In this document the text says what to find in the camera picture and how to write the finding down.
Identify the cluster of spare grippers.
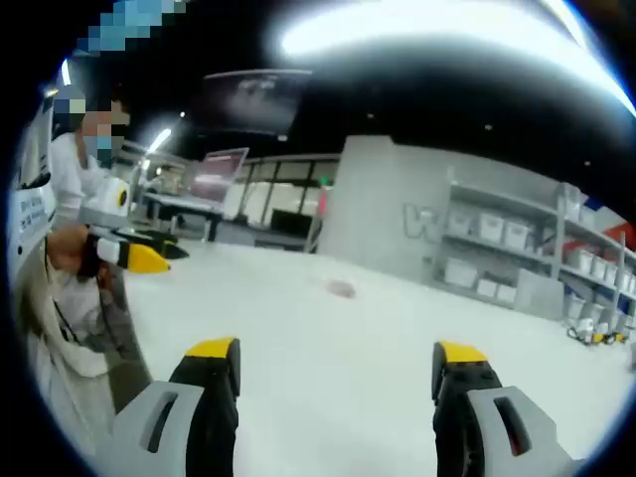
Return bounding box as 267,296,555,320
565,317,632,349

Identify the grey desk with black legs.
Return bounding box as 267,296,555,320
143,191,225,243

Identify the ceiling-hung dark screen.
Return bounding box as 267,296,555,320
191,69,313,138

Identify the long ceiling light strip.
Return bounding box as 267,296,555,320
262,0,636,115

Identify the clear resealable bag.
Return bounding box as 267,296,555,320
322,278,359,299

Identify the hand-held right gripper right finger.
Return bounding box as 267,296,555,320
430,340,590,477

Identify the person's left hand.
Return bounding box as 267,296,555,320
47,223,118,294

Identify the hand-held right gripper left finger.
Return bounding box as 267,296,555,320
93,336,242,477

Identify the white blue-printed panel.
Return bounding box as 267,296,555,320
9,88,57,279

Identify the large computer monitor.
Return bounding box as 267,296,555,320
191,147,249,210

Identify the row of white storage bins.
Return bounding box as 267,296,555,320
444,186,636,329

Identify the grey shelving unit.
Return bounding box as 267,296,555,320
431,166,636,344

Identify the black signboard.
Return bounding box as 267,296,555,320
270,208,317,236

